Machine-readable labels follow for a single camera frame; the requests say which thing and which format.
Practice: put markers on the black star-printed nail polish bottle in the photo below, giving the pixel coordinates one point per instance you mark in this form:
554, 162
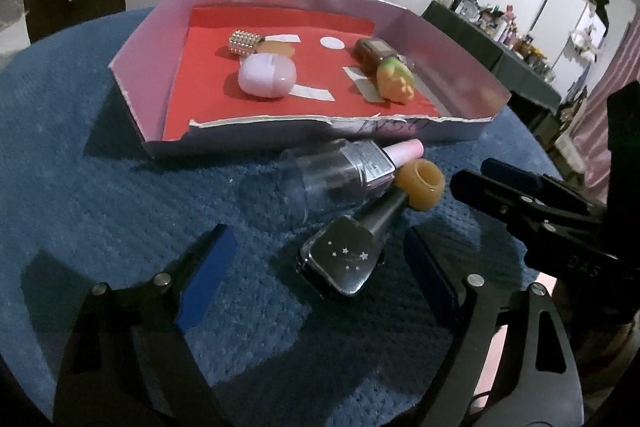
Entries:
345, 257

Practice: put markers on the white artificial flowers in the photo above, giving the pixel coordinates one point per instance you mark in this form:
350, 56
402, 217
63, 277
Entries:
585, 42

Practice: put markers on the clear bottle with pink cap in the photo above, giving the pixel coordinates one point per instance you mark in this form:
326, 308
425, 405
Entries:
340, 172

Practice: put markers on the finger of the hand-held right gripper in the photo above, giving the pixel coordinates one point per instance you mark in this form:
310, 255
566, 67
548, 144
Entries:
500, 168
480, 187

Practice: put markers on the yellow and green toy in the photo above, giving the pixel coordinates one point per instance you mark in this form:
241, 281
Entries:
395, 82

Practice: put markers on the white refrigerator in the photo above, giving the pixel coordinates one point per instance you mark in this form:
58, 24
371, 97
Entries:
565, 17

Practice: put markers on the lilac earbud case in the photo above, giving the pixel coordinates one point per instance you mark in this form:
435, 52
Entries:
267, 77

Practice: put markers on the brown earbud case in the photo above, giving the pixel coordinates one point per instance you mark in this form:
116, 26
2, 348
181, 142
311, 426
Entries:
372, 49

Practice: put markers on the red and pink cardboard tray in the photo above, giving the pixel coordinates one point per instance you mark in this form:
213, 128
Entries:
210, 62

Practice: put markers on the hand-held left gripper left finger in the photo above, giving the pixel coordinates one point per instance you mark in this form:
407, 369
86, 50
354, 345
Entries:
207, 277

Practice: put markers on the row of bottles and jars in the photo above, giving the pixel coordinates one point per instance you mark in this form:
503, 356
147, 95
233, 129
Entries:
500, 27

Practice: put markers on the table with dark green cloth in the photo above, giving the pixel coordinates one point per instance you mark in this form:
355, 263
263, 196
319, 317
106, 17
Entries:
515, 72

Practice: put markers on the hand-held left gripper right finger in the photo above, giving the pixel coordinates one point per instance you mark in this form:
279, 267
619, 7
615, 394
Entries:
432, 277

